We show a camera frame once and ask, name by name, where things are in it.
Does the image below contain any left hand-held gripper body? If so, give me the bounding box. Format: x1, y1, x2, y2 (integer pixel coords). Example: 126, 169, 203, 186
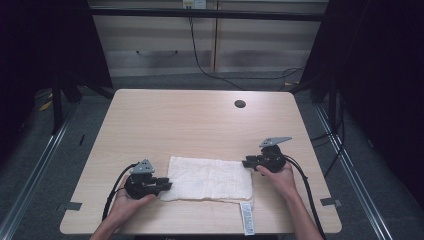
123, 159, 162, 201

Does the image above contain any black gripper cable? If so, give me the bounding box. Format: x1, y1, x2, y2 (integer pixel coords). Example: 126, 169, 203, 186
283, 154, 328, 240
101, 162, 139, 222

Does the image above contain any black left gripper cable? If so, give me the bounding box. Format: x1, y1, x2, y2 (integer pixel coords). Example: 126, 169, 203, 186
101, 162, 139, 222

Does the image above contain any white wall socket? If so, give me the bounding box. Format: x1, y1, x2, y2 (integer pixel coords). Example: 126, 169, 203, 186
182, 0, 208, 10

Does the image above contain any person's left hand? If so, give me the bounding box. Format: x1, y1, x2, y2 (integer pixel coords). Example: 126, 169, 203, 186
108, 174, 158, 228

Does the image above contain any grey tape strip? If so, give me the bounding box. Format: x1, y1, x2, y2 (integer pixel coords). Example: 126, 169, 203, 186
320, 197, 343, 207
57, 201, 83, 212

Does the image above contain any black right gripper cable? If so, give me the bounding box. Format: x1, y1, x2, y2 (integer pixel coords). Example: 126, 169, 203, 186
283, 154, 328, 240

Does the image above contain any black floor cable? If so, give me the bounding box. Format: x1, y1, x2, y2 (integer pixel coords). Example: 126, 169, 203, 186
188, 16, 305, 92

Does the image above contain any metal floor rail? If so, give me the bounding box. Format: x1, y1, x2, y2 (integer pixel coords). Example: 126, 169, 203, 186
314, 104, 396, 240
0, 108, 79, 240

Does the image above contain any person's right hand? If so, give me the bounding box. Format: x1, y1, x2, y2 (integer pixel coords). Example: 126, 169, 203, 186
255, 161, 300, 202

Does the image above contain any black horizontal frame bar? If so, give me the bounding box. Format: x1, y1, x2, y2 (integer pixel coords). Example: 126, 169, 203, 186
89, 8, 327, 22

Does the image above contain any light wooden cabinet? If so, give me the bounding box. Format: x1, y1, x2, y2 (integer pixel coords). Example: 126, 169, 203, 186
88, 0, 329, 78

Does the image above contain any black curtain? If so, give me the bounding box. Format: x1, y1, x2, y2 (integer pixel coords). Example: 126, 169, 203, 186
0, 0, 114, 164
299, 0, 424, 209

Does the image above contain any white towel with label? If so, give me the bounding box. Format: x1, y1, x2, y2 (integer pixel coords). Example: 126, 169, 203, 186
159, 155, 256, 236

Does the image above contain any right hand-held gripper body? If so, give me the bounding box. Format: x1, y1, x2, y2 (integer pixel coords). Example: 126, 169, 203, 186
252, 136, 294, 174

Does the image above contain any black metal stand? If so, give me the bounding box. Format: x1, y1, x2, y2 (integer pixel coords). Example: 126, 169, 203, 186
49, 74, 65, 135

